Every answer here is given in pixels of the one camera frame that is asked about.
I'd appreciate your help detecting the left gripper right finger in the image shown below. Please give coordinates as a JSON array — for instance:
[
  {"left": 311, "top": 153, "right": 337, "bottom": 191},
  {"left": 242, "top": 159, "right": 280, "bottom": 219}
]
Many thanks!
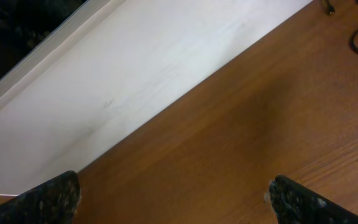
[{"left": 268, "top": 175, "right": 358, "bottom": 224}]

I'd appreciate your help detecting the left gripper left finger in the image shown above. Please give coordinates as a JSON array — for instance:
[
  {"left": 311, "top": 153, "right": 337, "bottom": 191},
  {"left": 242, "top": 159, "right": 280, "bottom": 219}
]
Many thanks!
[{"left": 0, "top": 170, "right": 81, "bottom": 224}]

